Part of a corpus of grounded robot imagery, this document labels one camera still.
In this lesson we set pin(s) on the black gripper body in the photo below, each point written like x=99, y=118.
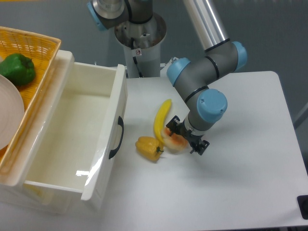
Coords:
x=192, y=135

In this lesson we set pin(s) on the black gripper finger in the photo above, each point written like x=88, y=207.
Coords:
x=174, y=126
x=198, y=146

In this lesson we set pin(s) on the round orange white bread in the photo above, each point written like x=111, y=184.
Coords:
x=173, y=141

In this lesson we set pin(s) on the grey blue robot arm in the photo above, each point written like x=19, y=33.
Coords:
x=191, y=80

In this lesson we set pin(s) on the beige round plate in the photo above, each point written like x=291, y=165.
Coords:
x=11, y=111

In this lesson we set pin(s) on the yellow banana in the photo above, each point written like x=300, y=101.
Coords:
x=160, y=119

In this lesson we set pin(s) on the yellow bell pepper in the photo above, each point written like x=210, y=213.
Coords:
x=149, y=147

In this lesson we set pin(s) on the white open plastic drawer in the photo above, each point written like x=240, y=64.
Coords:
x=73, y=155

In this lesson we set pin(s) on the white drawer cabinet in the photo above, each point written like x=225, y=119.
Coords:
x=19, y=157

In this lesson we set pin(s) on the black corner table fixture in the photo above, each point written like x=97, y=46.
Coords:
x=303, y=206

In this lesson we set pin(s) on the green bell pepper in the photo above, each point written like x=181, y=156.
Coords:
x=18, y=69

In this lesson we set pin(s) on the black drawer handle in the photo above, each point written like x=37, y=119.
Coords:
x=118, y=138

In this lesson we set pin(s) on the white metal mounting bracket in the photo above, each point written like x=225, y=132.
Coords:
x=164, y=66

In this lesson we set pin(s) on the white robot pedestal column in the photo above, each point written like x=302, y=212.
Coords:
x=142, y=46

